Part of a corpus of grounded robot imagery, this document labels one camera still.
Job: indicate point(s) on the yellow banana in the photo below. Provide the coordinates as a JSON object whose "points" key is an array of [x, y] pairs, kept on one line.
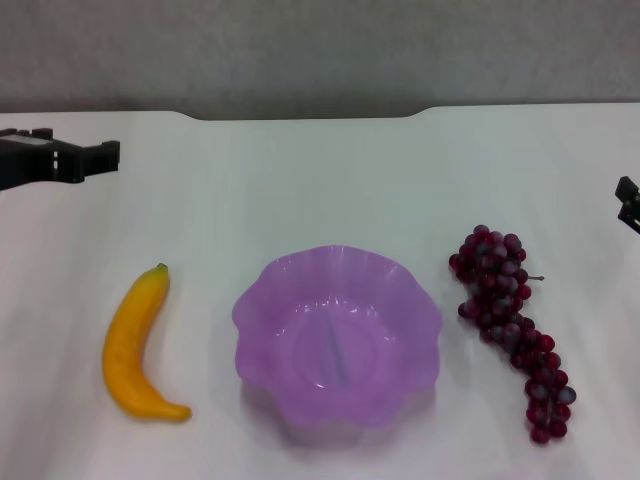
{"points": [[130, 340]]}

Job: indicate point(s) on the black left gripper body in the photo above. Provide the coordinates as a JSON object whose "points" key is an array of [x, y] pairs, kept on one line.
{"points": [[25, 162]]}

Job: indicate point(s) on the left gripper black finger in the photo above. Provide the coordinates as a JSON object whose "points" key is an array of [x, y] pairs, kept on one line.
{"points": [[95, 157], [42, 133]]}

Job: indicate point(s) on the dark red grape bunch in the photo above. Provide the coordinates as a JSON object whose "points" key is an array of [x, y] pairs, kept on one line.
{"points": [[492, 285]]}

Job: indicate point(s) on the purple translucent wavy bowl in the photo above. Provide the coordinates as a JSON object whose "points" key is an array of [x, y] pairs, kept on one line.
{"points": [[300, 380]]}

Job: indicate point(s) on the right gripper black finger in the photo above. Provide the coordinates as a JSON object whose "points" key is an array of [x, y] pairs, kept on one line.
{"points": [[631, 215], [629, 190]]}

